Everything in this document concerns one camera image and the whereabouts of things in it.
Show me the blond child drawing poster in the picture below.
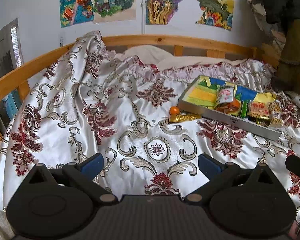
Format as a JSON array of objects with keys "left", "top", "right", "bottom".
[{"left": 94, "top": 0, "right": 136, "bottom": 24}]

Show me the wooden bed frame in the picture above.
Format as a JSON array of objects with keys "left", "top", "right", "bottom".
[{"left": 0, "top": 34, "right": 300, "bottom": 151}]

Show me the brown hanging garment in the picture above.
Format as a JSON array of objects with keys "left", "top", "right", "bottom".
[{"left": 271, "top": 19, "right": 300, "bottom": 91}]

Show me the orange snack packet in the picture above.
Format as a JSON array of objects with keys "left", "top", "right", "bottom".
[{"left": 214, "top": 98, "right": 242, "bottom": 116}]

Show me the green white seaweed pouch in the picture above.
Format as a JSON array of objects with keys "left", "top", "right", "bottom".
[{"left": 214, "top": 85, "right": 235, "bottom": 109}]

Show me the rice cracker packet red print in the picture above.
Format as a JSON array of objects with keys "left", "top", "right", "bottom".
[{"left": 248, "top": 101, "right": 270, "bottom": 120}]

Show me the green candy wrapper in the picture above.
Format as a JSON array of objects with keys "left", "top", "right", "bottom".
[{"left": 240, "top": 100, "right": 249, "bottom": 119}]

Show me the cream pillow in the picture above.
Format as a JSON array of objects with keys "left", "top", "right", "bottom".
[{"left": 117, "top": 45, "right": 247, "bottom": 70}]

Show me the mixed nut bar packet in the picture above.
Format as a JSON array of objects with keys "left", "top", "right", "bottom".
[{"left": 269, "top": 101, "right": 283, "bottom": 128}]

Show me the landscape drawing poster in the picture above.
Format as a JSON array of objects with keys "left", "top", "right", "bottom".
[{"left": 196, "top": 0, "right": 234, "bottom": 30}]

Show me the gold foil snack wrapper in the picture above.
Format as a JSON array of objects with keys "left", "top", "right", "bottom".
[{"left": 168, "top": 113, "right": 202, "bottom": 124}]

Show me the anime girl drawing poster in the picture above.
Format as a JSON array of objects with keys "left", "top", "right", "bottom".
[{"left": 59, "top": 0, "right": 94, "bottom": 28}]

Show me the small orange mandarin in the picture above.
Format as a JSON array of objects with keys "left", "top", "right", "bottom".
[{"left": 169, "top": 106, "right": 180, "bottom": 115}]

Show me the grey tray with colourful drawing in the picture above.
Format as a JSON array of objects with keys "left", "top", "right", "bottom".
[{"left": 178, "top": 75, "right": 281, "bottom": 141}]

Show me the silver floral satin bedspread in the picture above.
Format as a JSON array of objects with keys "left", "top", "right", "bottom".
[{"left": 0, "top": 31, "right": 300, "bottom": 239}]

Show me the yellow green snack packet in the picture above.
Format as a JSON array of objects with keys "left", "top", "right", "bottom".
[{"left": 256, "top": 118, "right": 270, "bottom": 127}]

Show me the starry swirl drawing poster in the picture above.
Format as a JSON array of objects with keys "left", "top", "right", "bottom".
[{"left": 145, "top": 0, "right": 195, "bottom": 26}]

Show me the window with grey frame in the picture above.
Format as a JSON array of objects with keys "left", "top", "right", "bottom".
[{"left": 0, "top": 19, "right": 23, "bottom": 133}]

